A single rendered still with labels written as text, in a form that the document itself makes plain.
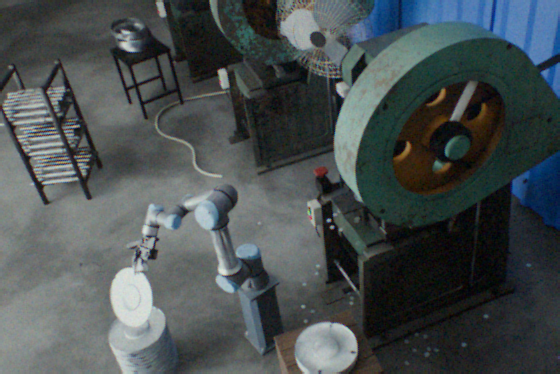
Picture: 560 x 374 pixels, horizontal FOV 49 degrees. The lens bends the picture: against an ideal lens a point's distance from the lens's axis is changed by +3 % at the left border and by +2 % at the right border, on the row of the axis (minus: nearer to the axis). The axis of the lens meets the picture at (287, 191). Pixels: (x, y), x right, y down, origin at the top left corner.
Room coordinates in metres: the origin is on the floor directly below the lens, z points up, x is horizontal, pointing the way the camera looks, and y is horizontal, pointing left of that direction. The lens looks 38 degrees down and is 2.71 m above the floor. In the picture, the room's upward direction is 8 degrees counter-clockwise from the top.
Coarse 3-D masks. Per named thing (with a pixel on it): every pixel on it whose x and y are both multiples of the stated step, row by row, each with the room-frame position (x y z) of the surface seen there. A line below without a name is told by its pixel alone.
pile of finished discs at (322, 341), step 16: (304, 336) 1.80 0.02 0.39; (320, 336) 1.79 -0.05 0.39; (336, 336) 1.78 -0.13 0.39; (352, 336) 1.77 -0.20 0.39; (304, 352) 1.72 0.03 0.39; (320, 352) 1.70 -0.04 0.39; (336, 352) 1.69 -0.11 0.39; (352, 352) 1.69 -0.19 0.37; (304, 368) 1.63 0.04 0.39; (320, 368) 1.62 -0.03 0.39; (336, 368) 1.61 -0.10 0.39
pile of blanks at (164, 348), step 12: (168, 336) 2.06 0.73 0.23; (156, 348) 1.96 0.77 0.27; (168, 348) 2.02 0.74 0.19; (120, 360) 1.96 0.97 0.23; (132, 360) 1.93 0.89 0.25; (144, 360) 1.94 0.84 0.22; (156, 360) 1.95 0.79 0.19; (168, 360) 1.99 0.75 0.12; (132, 372) 1.94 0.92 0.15; (144, 372) 1.93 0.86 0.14; (156, 372) 1.94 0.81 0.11; (168, 372) 1.97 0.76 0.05
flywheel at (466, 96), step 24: (456, 96) 1.99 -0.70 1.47; (480, 96) 2.02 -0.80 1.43; (408, 120) 1.92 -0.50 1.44; (432, 120) 1.95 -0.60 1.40; (456, 120) 1.93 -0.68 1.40; (480, 120) 2.03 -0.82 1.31; (504, 120) 2.03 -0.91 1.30; (408, 144) 1.95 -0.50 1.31; (432, 144) 1.87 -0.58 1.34; (456, 144) 1.83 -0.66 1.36; (480, 144) 2.03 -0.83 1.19; (408, 168) 1.93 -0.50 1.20; (456, 168) 1.99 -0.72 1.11; (432, 192) 1.94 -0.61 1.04
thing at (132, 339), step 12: (156, 312) 2.16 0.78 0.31; (120, 324) 2.12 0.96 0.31; (144, 324) 2.09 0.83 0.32; (156, 324) 2.08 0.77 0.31; (108, 336) 2.05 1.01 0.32; (120, 336) 2.04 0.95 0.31; (132, 336) 2.02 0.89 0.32; (144, 336) 2.01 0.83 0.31; (156, 336) 2.00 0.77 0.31; (120, 348) 1.96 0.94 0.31; (132, 348) 1.95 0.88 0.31; (144, 348) 1.94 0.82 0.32
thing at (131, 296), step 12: (120, 276) 2.21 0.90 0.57; (132, 276) 2.17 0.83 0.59; (144, 276) 2.13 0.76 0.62; (120, 288) 2.17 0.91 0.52; (132, 288) 2.12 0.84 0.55; (144, 288) 2.09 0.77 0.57; (120, 300) 2.13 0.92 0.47; (132, 300) 2.09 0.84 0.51; (144, 300) 2.06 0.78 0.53; (120, 312) 2.10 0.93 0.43; (132, 312) 2.06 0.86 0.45; (144, 312) 2.02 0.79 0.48; (132, 324) 2.02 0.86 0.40
